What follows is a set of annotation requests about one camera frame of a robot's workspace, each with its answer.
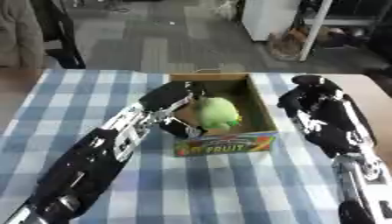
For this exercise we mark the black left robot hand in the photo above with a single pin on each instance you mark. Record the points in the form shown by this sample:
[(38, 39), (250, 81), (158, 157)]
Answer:
[(166, 97)]

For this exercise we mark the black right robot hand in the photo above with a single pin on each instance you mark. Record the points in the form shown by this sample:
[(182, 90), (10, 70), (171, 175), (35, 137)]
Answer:
[(321, 116)]

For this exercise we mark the green plush toy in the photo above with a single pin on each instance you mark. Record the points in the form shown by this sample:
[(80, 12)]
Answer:
[(217, 112)]

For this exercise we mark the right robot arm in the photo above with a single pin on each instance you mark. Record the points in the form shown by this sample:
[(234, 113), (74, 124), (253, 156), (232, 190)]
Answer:
[(365, 189)]

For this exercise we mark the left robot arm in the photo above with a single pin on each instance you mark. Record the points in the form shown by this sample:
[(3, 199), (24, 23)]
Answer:
[(89, 163)]

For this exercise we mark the cardboard box with printed front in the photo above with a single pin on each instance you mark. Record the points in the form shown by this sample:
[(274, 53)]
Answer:
[(224, 116)]

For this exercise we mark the brown bag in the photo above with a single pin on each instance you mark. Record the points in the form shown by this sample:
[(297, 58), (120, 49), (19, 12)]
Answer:
[(286, 43)]

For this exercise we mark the white table leg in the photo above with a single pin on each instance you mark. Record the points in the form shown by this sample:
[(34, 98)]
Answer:
[(314, 29)]

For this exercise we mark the white cabinet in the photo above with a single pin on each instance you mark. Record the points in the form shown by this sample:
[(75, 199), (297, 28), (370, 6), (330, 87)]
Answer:
[(268, 17)]

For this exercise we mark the black chair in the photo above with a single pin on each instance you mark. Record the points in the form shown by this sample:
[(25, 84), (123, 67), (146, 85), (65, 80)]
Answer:
[(58, 32)]

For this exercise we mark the person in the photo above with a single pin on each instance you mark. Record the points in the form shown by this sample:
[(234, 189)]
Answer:
[(18, 33)]

